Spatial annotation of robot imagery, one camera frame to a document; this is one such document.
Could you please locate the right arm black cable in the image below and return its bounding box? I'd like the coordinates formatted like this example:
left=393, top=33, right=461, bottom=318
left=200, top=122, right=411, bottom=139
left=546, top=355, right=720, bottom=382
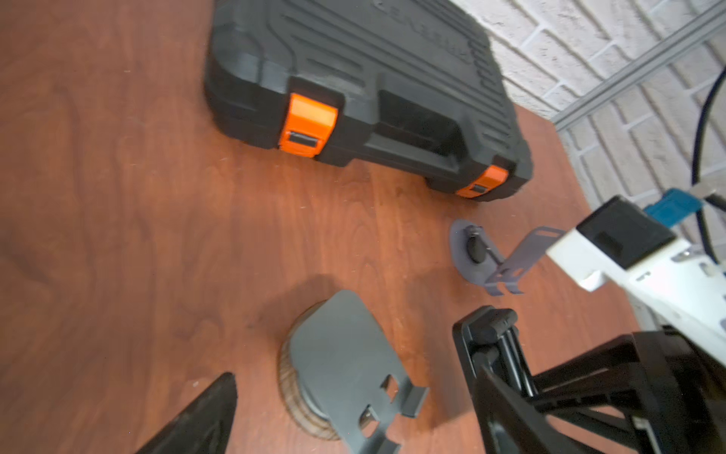
left=689, top=64, right=726, bottom=265

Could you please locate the dark grey stand wooden base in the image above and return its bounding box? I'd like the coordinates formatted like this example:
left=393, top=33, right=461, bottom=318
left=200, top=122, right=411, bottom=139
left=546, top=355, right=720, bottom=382
left=278, top=291, right=429, bottom=453

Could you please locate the right corner aluminium profile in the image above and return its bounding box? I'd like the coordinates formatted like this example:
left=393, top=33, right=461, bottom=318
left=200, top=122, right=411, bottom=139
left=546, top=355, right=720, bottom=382
left=551, top=1, right=725, bottom=132

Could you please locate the purple-grey phone stand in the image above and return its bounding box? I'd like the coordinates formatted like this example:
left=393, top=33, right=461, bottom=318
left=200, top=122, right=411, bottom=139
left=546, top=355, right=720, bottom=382
left=449, top=219, right=565, bottom=297

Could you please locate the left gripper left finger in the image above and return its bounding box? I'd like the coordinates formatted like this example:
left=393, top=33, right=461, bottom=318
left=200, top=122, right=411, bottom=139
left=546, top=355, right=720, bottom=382
left=137, top=372, right=237, bottom=454

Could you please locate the black plastic tool case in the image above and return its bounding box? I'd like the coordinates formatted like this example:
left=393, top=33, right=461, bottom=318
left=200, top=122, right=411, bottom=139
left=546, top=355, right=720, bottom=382
left=204, top=1, right=533, bottom=202

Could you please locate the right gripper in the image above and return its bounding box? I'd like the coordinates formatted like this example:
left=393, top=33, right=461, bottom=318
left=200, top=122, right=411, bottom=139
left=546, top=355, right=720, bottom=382
left=527, top=329, right=725, bottom=453

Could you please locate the black phone stand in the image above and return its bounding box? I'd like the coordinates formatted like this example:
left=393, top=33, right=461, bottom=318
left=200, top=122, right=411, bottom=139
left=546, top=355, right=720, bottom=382
left=452, top=306, right=537, bottom=399

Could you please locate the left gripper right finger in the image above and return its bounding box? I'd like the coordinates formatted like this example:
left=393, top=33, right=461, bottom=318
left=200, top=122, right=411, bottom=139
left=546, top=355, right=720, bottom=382
left=474, top=366, right=597, bottom=453

